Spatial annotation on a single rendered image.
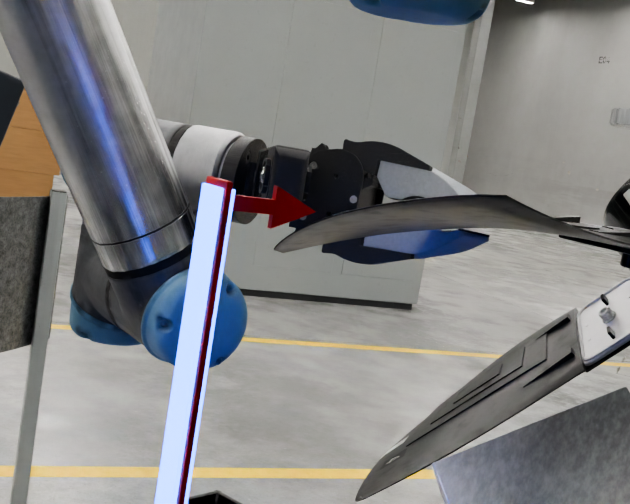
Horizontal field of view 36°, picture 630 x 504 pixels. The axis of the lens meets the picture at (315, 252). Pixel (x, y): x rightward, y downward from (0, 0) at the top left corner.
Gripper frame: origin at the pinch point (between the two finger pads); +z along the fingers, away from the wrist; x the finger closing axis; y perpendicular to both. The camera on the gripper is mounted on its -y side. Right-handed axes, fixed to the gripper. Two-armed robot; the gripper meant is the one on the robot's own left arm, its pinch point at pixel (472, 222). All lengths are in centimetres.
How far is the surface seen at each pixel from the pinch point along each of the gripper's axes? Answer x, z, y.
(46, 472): 97, -154, 201
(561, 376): 10.4, 8.0, 9.6
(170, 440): 15.8, -10.0, -22.6
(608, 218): -2.9, 9.0, 10.9
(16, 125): -35, -496, 610
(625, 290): 2.6, 11.4, 15.0
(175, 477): 17.6, -9.0, -23.1
